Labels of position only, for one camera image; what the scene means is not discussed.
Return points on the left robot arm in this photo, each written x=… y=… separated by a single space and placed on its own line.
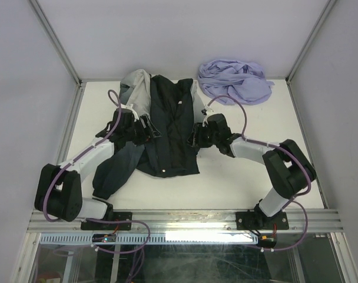
x=59 y=193

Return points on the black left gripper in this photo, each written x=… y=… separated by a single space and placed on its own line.
x=145 y=136

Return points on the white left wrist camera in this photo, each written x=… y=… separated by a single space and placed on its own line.
x=130 y=107

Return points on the left aluminium corner post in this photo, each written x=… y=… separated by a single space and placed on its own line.
x=54 y=40

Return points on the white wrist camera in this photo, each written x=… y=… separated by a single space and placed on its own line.
x=207 y=112
x=130 y=107

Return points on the aluminium corner post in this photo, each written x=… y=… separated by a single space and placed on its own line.
x=54 y=40
x=311 y=38

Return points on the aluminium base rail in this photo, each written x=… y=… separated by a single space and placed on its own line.
x=290 y=221

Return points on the dark green grey jacket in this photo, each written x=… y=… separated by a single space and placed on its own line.
x=173 y=109

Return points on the crumpled lavender cloth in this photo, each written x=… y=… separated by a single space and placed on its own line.
x=231 y=81

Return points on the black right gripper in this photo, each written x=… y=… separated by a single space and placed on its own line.
x=195 y=137

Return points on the right aluminium corner post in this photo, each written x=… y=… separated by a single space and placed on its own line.
x=311 y=38

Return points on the slotted grey cable duct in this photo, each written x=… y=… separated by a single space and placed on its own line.
x=166 y=238

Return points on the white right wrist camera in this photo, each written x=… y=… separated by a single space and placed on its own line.
x=207 y=112

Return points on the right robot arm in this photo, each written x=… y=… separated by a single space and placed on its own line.
x=290 y=172

